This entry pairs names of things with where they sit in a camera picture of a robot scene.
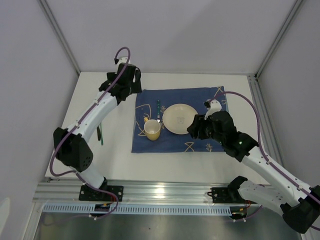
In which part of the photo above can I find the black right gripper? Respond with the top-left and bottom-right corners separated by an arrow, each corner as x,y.
186,114 -> 225,145

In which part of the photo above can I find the blue fish-pattern cloth placemat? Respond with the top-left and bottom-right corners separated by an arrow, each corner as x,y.
131,86 -> 229,154

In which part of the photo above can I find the cream round plate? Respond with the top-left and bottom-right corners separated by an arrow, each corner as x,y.
162,103 -> 198,135

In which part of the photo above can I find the metal spoon green handle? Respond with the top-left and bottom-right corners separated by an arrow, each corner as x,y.
156,100 -> 161,123

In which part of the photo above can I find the yellow plastic cup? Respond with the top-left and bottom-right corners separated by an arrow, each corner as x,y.
143,117 -> 161,141

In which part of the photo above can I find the iridescent green fork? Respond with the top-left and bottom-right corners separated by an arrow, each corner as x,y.
99,122 -> 104,146

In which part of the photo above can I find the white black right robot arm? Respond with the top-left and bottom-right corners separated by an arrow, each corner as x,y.
187,111 -> 320,234

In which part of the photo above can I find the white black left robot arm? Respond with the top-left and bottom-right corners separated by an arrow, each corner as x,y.
51,63 -> 142,201

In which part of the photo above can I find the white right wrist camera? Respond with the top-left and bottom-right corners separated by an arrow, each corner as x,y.
204,99 -> 222,120

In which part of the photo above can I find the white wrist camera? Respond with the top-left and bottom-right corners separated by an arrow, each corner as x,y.
204,99 -> 222,120
114,56 -> 131,65

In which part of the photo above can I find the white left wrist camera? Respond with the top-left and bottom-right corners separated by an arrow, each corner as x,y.
114,56 -> 131,65

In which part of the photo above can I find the aluminium right side rail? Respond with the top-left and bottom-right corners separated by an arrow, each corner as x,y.
247,74 -> 284,167

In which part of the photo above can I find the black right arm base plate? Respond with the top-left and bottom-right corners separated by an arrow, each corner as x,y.
207,187 -> 241,204

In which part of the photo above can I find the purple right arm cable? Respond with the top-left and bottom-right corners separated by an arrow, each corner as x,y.
209,91 -> 320,231

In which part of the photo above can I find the white slotted cable duct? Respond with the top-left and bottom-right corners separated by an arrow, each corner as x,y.
42,203 -> 232,216

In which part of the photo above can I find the aluminium left corner post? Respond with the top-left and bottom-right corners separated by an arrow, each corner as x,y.
37,0 -> 81,76

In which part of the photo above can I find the aluminium corner post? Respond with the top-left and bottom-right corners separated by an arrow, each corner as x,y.
254,0 -> 305,80
37,0 -> 81,76

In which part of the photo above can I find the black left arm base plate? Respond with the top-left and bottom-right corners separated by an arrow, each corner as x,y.
78,185 -> 124,202

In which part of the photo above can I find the aluminium front mounting rail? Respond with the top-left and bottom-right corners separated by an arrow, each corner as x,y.
32,178 -> 227,206

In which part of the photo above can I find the aluminium right corner post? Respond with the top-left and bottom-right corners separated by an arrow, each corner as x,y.
254,0 -> 305,80

